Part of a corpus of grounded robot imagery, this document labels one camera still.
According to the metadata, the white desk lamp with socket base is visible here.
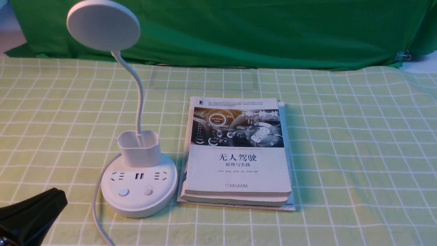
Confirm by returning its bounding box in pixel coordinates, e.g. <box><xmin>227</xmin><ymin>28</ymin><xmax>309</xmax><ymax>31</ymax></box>
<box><xmin>67</xmin><ymin>0</ymin><xmax>178</xmax><ymax>218</ymax></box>

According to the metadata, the white self-driving book top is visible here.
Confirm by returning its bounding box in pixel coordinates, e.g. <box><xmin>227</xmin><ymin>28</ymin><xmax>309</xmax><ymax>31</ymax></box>
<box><xmin>181</xmin><ymin>96</ymin><xmax>292</xmax><ymax>207</ymax></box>

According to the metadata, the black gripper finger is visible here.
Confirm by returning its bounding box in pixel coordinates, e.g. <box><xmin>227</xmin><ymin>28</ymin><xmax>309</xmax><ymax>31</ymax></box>
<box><xmin>0</xmin><ymin>188</ymin><xmax>68</xmax><ymax>246</ymax></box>

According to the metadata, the green checkered tablecloth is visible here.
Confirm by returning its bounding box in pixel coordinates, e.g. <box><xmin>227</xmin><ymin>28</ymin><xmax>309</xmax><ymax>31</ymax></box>
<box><xmin>0</xmin><ymin>57</ymin><xmax>437</xmax><ymax>246</ymax></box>

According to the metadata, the metal binder clip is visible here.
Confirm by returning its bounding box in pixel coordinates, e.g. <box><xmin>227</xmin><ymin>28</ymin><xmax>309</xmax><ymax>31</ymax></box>
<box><xmin>394</xmin><ymin>50</ymin><xmax>412</xmax><ymax>63</ymax></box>

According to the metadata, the white lamp power cable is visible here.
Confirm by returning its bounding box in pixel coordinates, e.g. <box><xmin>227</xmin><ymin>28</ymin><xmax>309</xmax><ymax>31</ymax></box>
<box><xmin>91</xmin><ymin>153</ymin><xmax>122</xmax><ymax>246</ymax></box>

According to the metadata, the green backdrop cloth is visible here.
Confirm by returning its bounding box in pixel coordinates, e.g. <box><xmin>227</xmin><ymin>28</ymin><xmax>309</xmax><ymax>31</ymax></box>
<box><xmin>4</xmin><ymin>0</ymin><xmax>437</xmax><ymax>71</ymax></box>

